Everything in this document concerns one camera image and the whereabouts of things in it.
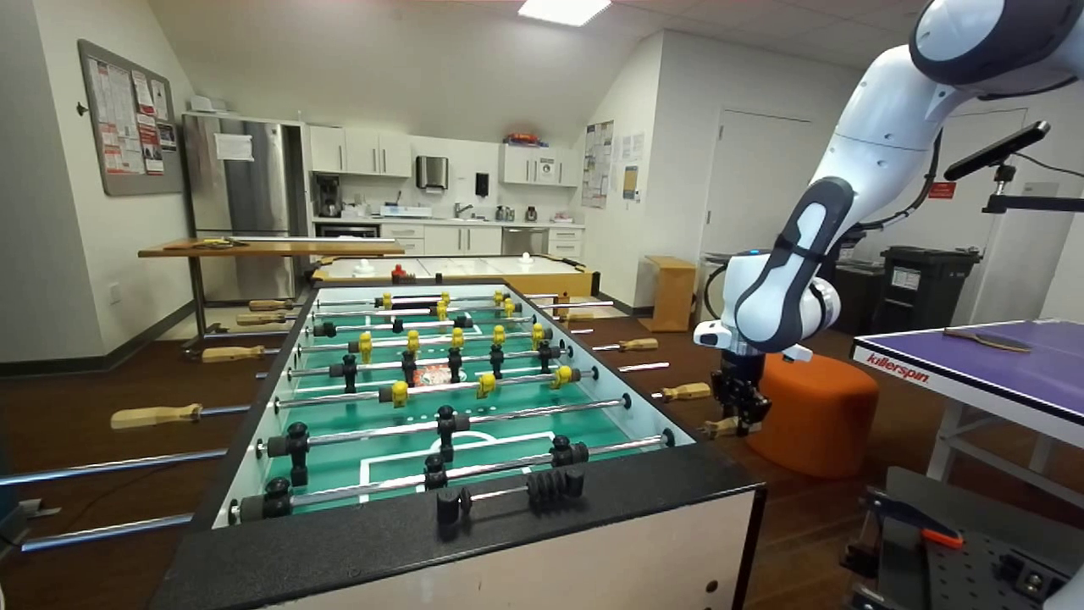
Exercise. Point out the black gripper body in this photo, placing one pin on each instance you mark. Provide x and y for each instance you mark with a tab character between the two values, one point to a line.
742	375

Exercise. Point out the black goalie foosball rod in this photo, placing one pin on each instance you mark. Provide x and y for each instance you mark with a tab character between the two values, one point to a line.
276	497

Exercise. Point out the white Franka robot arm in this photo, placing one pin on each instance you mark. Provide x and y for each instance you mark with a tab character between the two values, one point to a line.
891	148

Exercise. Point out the black two-man foosball rod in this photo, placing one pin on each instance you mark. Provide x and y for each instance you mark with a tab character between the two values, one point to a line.
688	389

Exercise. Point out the black five-man foosball rod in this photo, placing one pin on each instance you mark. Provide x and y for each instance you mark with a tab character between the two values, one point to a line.
639	342

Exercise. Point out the black three-man foosball rod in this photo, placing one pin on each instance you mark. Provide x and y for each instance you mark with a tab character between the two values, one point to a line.
324	331

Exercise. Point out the yellow goalie foosball rod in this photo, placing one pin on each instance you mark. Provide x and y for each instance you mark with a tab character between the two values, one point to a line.
268	302

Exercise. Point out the yellow two-man foosball rod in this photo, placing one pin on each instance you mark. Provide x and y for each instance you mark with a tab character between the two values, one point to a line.
260	318

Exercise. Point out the yellow five-man foosball rod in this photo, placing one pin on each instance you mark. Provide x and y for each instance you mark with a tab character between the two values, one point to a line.
231	352

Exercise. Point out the yellow three-man foosball rod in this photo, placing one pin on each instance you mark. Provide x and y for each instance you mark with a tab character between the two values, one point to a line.
158	418

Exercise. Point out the orange round pouf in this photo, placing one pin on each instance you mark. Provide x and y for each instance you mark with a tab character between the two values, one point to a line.
819	418

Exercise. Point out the small black trash bin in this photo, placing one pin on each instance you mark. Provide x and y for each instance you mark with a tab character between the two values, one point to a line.
863	300

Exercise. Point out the black bead score counter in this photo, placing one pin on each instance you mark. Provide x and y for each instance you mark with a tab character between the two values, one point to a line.
552	489

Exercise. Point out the white door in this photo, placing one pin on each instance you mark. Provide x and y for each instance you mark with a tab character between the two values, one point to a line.
751	169

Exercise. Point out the wide black trash bin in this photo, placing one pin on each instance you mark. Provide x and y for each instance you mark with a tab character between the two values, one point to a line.
933	289

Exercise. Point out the dark ping pong paddle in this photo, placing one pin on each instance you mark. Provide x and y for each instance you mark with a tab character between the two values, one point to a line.
987	341

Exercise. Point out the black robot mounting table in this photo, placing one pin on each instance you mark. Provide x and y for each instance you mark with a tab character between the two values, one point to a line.
994	514

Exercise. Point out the purple ping pong table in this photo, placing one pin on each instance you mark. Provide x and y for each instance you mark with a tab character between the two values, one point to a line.
1019	368

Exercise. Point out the foosball table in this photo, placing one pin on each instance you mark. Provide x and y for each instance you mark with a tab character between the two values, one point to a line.
509	564

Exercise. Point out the white-top air hockey table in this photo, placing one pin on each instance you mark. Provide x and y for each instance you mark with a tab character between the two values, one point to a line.
474	268

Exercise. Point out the red container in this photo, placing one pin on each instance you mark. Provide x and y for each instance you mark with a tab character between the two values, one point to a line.
522	141

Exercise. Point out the black control box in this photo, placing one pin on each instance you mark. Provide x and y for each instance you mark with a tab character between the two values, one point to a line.
1031	573

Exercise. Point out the white kitchen counter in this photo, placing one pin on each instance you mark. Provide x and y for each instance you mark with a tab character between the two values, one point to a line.
442	238

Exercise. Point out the red air hockey striker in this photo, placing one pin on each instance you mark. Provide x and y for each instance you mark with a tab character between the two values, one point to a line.
399	272

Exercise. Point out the steel paper towel dispenser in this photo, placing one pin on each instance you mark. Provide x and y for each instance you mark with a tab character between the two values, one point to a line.
430	174

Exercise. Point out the ceiling light panel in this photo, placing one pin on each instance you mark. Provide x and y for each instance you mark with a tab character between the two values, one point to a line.
564	11

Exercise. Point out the black coffee machine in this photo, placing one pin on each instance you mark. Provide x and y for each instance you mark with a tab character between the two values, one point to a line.
326	195

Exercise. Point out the wooden high table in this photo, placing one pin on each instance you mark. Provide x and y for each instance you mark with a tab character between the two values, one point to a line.
273	245

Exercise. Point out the steel refrigerator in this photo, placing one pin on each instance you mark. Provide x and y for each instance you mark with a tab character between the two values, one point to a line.
238	213

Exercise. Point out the white paper note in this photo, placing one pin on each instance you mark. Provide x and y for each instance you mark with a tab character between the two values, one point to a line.
235	148

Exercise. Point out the grey bulletin board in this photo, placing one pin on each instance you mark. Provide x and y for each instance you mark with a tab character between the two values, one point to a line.
129	118

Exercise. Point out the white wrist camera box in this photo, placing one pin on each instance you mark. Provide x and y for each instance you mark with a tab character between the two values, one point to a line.
714	337

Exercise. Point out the small wall poster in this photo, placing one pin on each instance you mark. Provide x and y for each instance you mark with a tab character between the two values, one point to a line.
630	180

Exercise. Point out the large wall poster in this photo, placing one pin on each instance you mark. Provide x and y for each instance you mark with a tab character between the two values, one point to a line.
597	165

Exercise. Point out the red wall sign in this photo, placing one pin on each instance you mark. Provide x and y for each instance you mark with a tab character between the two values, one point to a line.
944	192

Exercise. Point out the white small wall cabinet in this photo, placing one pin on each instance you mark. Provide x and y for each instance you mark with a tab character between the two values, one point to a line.
540	167

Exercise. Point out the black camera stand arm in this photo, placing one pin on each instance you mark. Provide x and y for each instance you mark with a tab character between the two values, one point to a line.
1036	205

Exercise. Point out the black stereo camera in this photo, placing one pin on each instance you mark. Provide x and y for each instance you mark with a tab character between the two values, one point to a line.
999	150

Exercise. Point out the white double wall cabinet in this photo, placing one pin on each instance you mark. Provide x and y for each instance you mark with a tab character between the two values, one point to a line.
359	153

